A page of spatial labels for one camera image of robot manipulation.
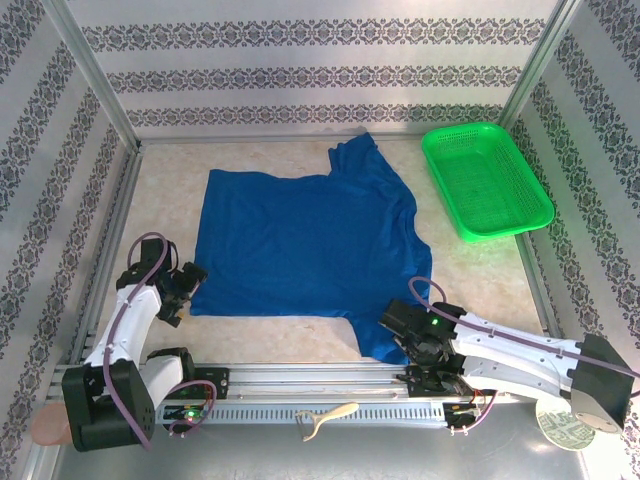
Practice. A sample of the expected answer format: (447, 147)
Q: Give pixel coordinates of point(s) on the cream plastic peeler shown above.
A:
(340, 411)

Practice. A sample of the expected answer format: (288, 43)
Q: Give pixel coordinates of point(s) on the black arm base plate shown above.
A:
(425, 382)
(217, 382)

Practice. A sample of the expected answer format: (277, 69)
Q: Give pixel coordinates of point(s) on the round pink disc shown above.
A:
(47, 425)

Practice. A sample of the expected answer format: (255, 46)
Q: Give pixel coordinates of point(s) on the aluminium mounting rail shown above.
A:
(310, 382)

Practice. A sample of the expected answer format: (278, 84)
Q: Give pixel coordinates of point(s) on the round green patterned disc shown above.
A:
(560, 427)

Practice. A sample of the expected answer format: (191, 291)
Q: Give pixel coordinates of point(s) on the blue printed t-shirt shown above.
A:
(310, 240)

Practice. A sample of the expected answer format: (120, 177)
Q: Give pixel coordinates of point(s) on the small circuit board green light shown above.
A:
(187, 414)
(460, 410)

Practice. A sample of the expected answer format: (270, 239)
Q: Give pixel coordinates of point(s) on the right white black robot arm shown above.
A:
(510, 360)

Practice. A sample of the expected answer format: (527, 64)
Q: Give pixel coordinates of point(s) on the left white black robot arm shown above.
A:
(135, 320)

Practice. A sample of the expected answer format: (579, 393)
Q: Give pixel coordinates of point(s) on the green perforated plastic basket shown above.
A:
(485, 180)

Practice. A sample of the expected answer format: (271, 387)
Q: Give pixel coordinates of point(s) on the aluminium enclosure frame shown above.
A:
(91, 65)

